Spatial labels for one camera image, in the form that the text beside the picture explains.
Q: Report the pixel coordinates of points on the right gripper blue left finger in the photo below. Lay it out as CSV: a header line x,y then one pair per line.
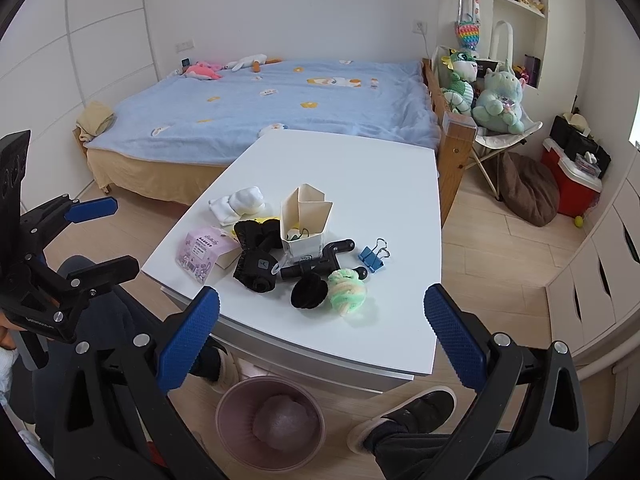
x,y
182,336

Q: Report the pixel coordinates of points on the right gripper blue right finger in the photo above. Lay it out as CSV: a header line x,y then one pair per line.
x,y
461,335

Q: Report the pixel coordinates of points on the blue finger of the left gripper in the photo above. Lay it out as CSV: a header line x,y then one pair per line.
x,y
116,271
91,210

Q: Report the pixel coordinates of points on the pink tissue packet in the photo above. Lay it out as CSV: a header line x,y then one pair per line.
x,y
205,248

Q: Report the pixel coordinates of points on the black round cap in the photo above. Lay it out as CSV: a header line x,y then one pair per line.
x,y
309,292

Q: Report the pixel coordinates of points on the white sock pair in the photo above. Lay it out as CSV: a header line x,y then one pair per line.
x,y
248,203

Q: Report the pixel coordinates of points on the blue binder clip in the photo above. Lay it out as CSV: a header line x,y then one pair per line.
x,y
373,258

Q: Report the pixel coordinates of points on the green white fluffy scrunchie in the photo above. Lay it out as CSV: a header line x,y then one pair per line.
x,y
346,291

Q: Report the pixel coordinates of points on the black Y-shaped massager head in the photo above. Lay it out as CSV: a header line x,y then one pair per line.
x,y
323,265

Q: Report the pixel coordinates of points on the cream paper carton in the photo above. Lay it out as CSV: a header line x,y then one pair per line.
x,y
304,215

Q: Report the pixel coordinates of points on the yellow plastic hair clip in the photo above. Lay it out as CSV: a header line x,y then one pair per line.
x,y
264,219

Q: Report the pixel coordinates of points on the pink trash bin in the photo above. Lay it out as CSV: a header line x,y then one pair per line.
x,y
270,424

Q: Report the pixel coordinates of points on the white right slipper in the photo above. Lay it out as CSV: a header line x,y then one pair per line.
x,y
221,371

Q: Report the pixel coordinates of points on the beige folded blanket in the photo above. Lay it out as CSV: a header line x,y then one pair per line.
x,y
94,120

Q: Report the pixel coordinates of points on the bed with blue blanket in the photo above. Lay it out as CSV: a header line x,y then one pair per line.
x,y
170,141

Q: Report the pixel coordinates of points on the white drawer unit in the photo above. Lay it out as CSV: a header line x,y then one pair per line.
x,y
595,297

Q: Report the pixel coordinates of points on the pink shark plush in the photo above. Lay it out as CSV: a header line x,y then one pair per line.
x,y
204,71

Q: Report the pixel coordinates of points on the white nightstand with drawers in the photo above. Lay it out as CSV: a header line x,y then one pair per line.
x,y
353,192

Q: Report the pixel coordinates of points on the brown bean bag cushion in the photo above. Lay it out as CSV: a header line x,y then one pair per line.
x,y
528,189

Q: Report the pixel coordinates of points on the white goose plush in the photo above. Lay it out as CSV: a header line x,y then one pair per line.
x,y
252,61

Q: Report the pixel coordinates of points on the red cooler box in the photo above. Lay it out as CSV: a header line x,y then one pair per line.
x,y
578,191

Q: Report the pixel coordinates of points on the white folding chair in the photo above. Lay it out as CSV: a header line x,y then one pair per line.
x,y
488,145

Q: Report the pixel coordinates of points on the black storage bag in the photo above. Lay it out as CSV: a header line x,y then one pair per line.
x,y
574,143

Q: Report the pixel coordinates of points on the mint unicorn plush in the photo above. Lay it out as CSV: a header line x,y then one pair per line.
x,y
499,106

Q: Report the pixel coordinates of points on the green dragon plush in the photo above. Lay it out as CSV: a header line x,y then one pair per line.
x,y
459,93

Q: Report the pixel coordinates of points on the rainbow crochet bag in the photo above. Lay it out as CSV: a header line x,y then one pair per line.
x,y
467,24

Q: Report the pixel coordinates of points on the black camera module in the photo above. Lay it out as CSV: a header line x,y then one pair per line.
x,y
14,149

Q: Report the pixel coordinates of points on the white wall shelf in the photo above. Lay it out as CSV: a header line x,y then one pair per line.
x,y
529,22

